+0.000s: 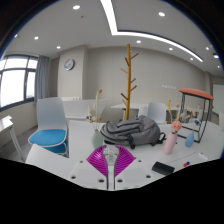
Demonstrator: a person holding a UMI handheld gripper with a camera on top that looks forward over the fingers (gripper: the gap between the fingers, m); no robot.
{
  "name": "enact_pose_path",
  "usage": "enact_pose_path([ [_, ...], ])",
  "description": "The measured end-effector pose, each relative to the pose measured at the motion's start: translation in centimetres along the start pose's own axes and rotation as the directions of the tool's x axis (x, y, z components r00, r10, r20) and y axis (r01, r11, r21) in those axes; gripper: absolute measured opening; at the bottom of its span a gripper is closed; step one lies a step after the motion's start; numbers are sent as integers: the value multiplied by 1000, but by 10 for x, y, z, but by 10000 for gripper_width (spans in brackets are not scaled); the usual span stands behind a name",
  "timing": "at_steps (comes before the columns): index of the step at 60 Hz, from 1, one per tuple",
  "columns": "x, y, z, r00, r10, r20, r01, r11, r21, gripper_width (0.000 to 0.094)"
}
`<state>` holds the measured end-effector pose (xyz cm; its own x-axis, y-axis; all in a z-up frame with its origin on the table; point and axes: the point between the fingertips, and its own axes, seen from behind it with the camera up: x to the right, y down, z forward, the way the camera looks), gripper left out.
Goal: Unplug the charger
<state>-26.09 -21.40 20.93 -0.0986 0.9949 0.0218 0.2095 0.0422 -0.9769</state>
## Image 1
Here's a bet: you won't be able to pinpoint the black rectangular case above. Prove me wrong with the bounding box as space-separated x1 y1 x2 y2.
151 161 176 177

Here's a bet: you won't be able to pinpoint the grey backpack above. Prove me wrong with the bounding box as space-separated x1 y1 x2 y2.
99 115 167 150

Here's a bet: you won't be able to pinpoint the green vase with dried stems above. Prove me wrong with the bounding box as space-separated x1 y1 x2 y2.
87 89 105 150

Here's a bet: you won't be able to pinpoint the window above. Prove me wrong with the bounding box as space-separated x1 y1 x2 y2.
0 54 39 111

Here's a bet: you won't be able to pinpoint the recessed ceiling spotlights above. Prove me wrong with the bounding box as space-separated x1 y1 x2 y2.
13 3 219 61

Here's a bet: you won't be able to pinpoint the white background desk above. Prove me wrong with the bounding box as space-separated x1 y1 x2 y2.
61 98 109 121

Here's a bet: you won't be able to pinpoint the white side table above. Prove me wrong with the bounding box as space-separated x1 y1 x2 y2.
0 115 26 163

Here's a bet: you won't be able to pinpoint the plain white chair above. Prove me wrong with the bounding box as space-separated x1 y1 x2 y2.
138 101 168 125

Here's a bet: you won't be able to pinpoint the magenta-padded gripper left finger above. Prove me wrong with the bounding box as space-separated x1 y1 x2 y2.
67 144 109 191

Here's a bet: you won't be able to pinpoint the white chair blue cushion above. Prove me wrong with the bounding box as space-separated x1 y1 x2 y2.
27 97 70 158

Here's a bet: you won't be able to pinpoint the round wall clock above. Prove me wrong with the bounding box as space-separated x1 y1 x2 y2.
63 58 76 71

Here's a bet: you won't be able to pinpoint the ceiling light strip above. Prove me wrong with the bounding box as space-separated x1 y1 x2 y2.
99 0 204 63

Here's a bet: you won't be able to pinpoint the blue vase with dried stems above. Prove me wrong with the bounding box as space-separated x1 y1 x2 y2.
184 118 202 148

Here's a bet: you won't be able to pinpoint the small white charger block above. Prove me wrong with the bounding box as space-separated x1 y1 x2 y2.
102 144 120 168

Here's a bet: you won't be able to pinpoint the grey curtain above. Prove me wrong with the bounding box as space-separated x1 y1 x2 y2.
34 54 51 104

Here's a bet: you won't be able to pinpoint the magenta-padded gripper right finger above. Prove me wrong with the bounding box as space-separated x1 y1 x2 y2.
114 144 156 191

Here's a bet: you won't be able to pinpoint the black frame stand orange top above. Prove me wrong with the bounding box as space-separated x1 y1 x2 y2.
177 87 215 144

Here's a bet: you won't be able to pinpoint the wooden coat rack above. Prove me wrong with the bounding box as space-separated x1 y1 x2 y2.
119 43 140 122

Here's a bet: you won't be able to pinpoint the pink vase with pink flowers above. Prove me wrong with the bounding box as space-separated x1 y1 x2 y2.
162 99 184 156

